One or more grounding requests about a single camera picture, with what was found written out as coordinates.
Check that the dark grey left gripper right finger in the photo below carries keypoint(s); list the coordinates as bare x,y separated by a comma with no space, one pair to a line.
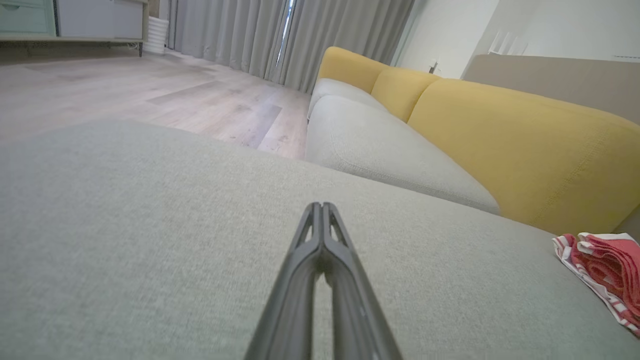
360,310

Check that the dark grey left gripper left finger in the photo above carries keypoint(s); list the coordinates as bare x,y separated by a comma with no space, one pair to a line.
290,310

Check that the large grey sofa seat cushion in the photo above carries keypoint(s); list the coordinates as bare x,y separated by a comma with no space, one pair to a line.
150,225

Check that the small grey sofa seat cushion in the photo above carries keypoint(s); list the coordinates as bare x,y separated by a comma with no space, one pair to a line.
337,89

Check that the small yellow sofa back cushion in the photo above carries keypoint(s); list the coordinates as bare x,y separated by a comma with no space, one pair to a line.
400,90

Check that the large yellow sofa back cushion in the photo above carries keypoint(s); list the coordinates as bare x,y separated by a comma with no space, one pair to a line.
540,155

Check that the red jersey with striped trim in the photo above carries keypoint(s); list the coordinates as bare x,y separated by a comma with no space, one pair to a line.
610,265

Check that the grey pleated curtain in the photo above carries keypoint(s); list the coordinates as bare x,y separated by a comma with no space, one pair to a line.
340,35

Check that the white ribbed cylinder appliance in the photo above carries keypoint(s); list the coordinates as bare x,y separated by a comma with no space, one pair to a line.
156,35

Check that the white and grey sideboard cabinet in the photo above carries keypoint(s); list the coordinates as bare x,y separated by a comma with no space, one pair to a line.
85,20

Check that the beige wall panel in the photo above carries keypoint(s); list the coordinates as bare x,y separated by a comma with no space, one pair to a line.
560,80

